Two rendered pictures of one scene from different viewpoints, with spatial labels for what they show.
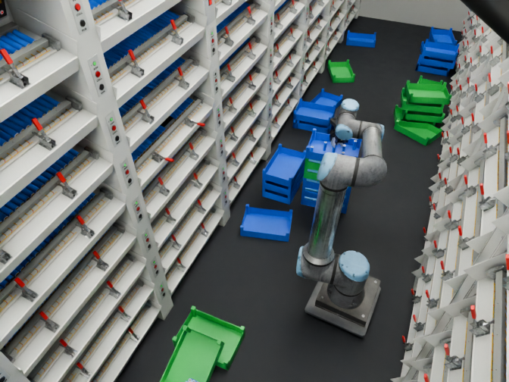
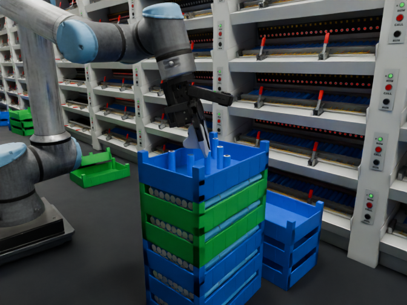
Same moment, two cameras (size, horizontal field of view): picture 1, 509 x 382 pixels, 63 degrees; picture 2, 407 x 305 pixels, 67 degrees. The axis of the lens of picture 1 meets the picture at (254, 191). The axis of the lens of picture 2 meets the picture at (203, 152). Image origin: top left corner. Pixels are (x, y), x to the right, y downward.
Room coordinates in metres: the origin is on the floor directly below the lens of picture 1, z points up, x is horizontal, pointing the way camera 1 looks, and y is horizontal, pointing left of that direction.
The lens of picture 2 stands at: (2.25, -1.20, 0.69)
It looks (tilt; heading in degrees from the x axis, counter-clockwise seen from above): 16 degrees down; 112
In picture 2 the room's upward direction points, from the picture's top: straight up
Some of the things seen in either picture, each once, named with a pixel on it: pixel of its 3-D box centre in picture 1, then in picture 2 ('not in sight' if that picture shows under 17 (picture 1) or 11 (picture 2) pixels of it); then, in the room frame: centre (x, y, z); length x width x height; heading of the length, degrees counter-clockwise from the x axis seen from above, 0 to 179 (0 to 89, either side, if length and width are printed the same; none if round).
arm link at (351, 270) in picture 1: (350, 271); (9, 169); (1.16, -0.46, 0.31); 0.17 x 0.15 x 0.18; 74
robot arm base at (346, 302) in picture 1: (347, 287); (15, 203); (1.17, -0.47, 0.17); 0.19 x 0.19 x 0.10
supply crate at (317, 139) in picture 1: (333, 147); (207, 160); (1.96, -0.48, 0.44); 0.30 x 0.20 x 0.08; 72
